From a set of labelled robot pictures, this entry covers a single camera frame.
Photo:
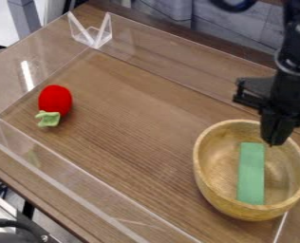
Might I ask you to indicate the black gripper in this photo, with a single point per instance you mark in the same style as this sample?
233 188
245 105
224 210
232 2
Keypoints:
276 92

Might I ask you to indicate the green rectangular block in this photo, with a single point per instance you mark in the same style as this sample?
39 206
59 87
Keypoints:
250 173

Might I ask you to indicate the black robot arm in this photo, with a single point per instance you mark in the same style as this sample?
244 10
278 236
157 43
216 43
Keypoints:
286 57

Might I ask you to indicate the brown wooden bowl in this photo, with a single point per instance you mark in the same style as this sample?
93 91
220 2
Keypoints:
216 154

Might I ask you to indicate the red plush strawberry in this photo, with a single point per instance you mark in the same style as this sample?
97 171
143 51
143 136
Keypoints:
54 105

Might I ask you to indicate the black equipment under table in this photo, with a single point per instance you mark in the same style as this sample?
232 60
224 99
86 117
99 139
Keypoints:
18 229

